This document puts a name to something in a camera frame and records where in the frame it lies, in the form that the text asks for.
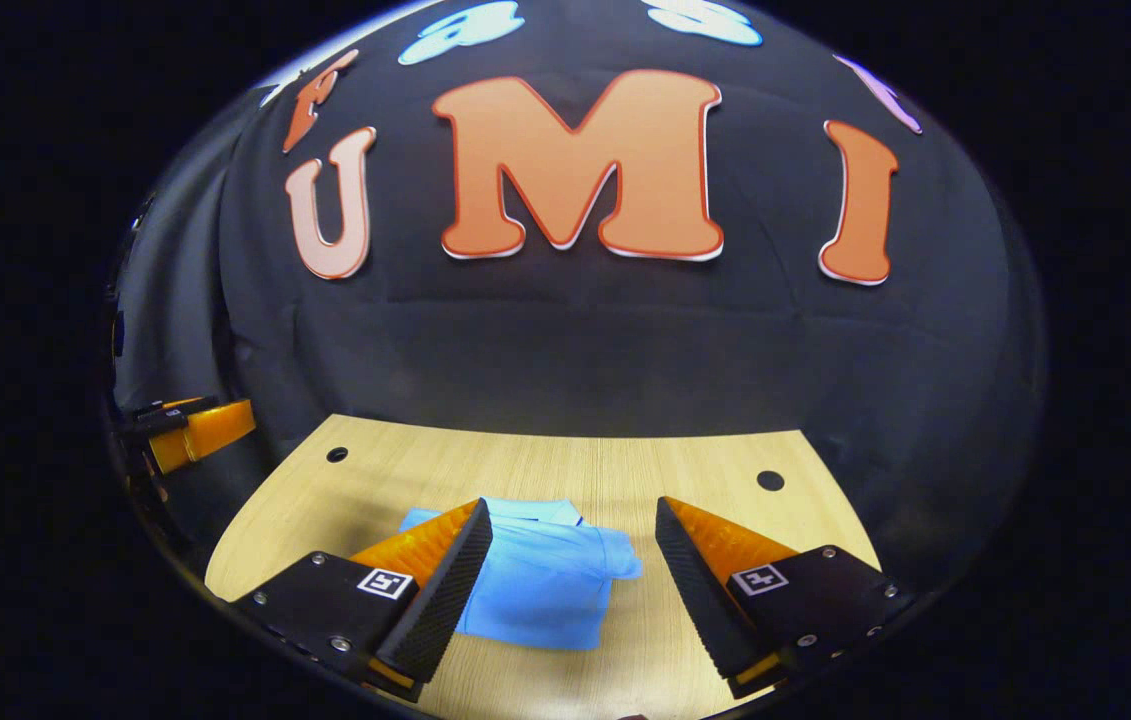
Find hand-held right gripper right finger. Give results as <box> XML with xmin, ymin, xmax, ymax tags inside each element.
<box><xmin>654</xmin><ymin>495</ymin><xmax>918</xmax><ymax>701</ymax></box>

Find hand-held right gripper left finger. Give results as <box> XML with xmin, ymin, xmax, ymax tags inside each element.
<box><xmin>231</xmin><ymin>497</ymin><xmax>494</xmax><ymax>701</ymax></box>

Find light blue T-shirt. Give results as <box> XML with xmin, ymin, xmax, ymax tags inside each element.
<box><xmin>398</xmin><ymin>497</ymin><xmax>644</xmax><ymax>652</ymax></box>

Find black backdrop cloth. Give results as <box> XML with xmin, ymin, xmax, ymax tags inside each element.
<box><xmin>110</xmin><ymin>0</ymin><xmax>1046</xmax><ymax>601</ymax></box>

